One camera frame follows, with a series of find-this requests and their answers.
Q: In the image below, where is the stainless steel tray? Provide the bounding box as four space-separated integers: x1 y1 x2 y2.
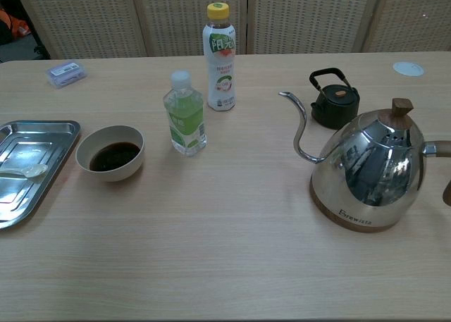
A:
0 120 81 230

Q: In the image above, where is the beige round bowl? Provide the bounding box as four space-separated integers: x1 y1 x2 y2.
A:
75 125 146 182

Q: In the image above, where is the white round table grommet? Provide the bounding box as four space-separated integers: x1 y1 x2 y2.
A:
393 61 426 78

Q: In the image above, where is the orange object behind table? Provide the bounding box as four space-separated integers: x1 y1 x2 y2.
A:
0 8 31 38

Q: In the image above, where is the small purple plastic box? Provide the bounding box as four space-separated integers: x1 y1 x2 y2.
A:
45 59 88 89

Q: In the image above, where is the woven folding screen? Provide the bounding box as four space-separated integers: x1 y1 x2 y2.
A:
12 0 451 61

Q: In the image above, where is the white tea bottle yellow cap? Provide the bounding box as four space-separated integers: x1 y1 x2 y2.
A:
202 2 237 112

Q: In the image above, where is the stainless gooseneck kettle wooden handle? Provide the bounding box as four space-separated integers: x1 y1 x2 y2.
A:
278 91 451 233

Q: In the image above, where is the clear bottle green label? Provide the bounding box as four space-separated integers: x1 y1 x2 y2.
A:
162 70 208 157

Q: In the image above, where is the white plastic spoon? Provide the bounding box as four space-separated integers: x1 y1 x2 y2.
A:
0 163 49 180

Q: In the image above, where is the dark liquid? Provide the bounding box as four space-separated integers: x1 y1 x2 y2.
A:
89 142 141 173

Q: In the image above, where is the small black iron teapot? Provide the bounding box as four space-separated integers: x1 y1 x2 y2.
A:
309 67 361 130

